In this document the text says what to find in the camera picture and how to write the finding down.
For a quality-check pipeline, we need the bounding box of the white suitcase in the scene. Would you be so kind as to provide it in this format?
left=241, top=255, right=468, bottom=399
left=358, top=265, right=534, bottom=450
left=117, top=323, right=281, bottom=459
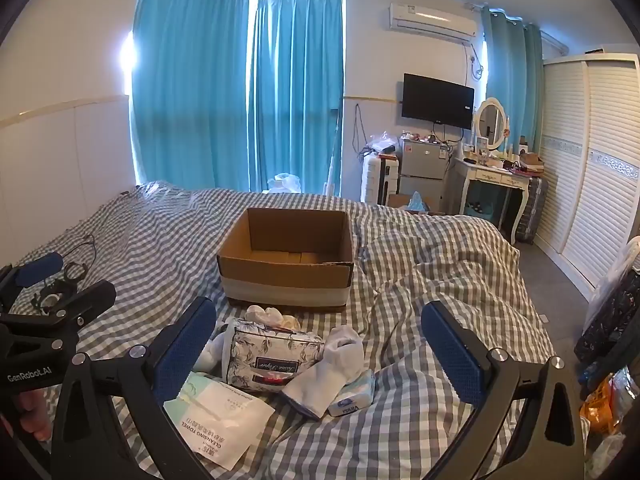
left=361, top=155, right=401, bottom=206

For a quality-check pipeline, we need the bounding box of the floral tissue pack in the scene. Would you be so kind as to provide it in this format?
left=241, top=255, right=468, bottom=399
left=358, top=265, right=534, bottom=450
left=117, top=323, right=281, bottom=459
left=220, top=317, right=326, bottom=395

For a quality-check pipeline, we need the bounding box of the dark floral garment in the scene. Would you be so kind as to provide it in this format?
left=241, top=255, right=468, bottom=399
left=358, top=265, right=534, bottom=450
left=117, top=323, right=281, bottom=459
left=574, top=260, right=640, bottom=386

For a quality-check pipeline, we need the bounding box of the white pole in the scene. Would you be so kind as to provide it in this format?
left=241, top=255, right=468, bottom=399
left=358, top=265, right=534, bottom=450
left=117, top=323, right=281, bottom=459
left=324, top=105, right=343, bottom=197

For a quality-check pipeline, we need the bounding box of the dark grey suitcase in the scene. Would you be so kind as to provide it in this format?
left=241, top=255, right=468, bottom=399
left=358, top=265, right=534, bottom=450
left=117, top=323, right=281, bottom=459
left=515, top=175, right=549, bottom=246

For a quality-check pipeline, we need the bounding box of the white oval mirror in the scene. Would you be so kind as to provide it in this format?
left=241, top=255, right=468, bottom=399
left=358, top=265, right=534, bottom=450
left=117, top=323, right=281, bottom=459
left=472, top=96, right=508, bottom=152

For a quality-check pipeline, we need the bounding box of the crumpled clear bag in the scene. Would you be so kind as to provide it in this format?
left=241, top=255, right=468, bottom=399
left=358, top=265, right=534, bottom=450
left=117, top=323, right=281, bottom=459
left=365, top=132, right=401, bottom=157

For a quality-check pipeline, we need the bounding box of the large white sock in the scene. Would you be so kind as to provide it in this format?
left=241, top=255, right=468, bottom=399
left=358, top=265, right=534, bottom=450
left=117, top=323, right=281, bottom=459
left=280, top=324, right=365, bottom=420

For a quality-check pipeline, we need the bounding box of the clear plastic bag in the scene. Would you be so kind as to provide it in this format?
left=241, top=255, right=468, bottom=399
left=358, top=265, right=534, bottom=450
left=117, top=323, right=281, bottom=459
left=267, top=172, right=302, bottom=195

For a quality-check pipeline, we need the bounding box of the black wall television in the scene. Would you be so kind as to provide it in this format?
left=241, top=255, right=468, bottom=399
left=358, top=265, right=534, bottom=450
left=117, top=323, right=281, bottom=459
left=402, top=73, right=476, bottom=131

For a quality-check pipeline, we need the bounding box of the wide teal curtain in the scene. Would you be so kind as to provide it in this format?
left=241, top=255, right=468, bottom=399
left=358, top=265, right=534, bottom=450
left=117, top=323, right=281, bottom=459
left=129, top=0, right=251, bottom=190

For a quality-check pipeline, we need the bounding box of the white garment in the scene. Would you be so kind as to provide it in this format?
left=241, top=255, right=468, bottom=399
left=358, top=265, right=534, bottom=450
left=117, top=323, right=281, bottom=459
left=585, top=235, right=640, bottom=331

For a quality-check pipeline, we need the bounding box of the white green towel packet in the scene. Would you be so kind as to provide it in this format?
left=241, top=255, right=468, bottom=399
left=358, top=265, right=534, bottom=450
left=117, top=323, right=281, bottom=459
left=162, top=371, right=277, bottom=472

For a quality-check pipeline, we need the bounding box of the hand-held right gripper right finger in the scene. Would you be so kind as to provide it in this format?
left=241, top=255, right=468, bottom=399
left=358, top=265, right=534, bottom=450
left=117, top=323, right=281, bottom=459
left=421, top=301, right=587, bottom=480

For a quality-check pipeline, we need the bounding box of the short teal curtain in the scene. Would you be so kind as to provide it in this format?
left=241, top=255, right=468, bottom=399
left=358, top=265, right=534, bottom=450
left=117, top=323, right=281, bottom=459
left=480, top=7, right=544, bottom=153

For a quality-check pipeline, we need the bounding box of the small blue tissue packet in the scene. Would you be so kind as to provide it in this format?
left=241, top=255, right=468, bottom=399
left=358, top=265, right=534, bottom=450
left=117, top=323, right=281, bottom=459
left=327, top=369, right=377, bottom=417

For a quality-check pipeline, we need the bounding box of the white air conditioner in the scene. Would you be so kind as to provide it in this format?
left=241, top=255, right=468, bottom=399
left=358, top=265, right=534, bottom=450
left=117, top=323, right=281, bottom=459
left=389, top=2, right=478, bottom=43

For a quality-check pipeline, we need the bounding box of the orange plastic bag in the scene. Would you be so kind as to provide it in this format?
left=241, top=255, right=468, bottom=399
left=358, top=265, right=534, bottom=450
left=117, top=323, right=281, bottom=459
left=580, top=375, right=631, bottom=436

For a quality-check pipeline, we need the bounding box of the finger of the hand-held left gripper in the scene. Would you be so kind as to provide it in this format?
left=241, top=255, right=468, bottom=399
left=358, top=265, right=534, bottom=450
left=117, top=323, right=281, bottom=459
left=30, top=280, right=117, bottom=343
left=0, top=254, right=65, bottom=307

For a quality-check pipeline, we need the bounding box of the small grey fridge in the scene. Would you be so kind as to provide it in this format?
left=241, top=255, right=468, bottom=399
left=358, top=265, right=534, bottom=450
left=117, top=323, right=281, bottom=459
left=397, top=137, right=451, bottom=208

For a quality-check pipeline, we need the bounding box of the white dressing table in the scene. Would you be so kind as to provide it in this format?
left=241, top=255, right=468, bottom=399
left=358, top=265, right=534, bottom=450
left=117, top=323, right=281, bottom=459
left=452, top=155, right=533, bottom=246

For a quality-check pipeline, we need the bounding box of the person's left hand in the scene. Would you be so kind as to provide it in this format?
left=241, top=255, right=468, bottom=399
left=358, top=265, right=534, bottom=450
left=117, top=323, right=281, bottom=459
left=7, top=389, right=55, bottom=442

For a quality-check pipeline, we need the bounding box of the dark round gadget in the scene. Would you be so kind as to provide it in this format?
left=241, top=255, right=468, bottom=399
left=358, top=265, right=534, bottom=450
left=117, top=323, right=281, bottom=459
left=30, top=287, right=63, bottom=313

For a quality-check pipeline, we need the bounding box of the narrow teal curtain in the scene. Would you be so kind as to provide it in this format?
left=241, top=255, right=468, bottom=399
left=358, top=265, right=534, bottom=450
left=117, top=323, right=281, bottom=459
left=247, top=0, right=346, bottom=198

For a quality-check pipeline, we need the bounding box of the white louvred wardrobe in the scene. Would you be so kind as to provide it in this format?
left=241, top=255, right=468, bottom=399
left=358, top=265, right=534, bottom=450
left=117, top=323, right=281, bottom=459
left=532, top=52, right=640, bottom=291

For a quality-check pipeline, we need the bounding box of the hanging black wall cable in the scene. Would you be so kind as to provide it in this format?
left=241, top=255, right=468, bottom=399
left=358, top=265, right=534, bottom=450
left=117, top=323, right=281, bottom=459
left=351, top=104, right=366, bottom=162

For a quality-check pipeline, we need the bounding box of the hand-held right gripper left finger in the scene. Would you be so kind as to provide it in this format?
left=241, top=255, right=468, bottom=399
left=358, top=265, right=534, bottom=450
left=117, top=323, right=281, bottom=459
left=50, top=296, right=218, bottom=480

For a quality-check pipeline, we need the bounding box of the brown cardboard box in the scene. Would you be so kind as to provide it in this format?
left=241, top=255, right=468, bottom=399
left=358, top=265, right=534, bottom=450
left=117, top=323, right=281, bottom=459
left=216, top=207, right=355, bottom=313

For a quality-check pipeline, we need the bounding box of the grey checkered blanket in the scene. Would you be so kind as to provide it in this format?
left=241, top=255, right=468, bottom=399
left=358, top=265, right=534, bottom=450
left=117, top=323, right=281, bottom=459
left=0, top=180, right=557, bottom=480

